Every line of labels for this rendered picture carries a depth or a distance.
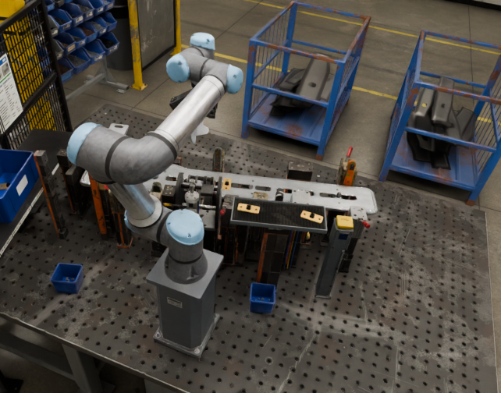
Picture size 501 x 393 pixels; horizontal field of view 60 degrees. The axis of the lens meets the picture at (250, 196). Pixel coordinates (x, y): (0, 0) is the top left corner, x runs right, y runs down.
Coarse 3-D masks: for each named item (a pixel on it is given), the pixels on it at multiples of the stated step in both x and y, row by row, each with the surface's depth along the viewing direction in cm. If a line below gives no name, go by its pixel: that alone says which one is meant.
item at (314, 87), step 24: (288, 24) 441; (264, 48) 389; (288, 48) 344; (360, 48) 435; (288, 72) 483; (312, 72) 415; (336, 72) 340; (264, 96) 437; (288, 96) 369; (312, 96) 383; (336, 96) 352; (264, 120) 407; (288, 120) 413; (312, 120) 417; (336, 120) 418
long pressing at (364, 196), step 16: (160, 176) 205; (176, 176) 206; (208, 176) 208; (224, 176) 209; (240, 176) 210; (256, 176) 211; (224, 192) 200; (240, 192) 201; (272, 192) 203; (320, 192) 206; (336, 192) 207; (352, 192) 208; (368, 192) 209; (336, 208) 198; (368, 208) 200
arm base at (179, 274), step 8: (168, 256) 148; (200, 256) 145; (168, 264) 150; (176, 264) 144; (184, 264) 144; (192, 264) 145; (200, 264) 147; (168, 272) 148; (176, 272) 145; (184, 272) 145; (192, 272) 147; (200, 272) 148; (176, 280) 147; (184, 280) 146; (192, 280) 147
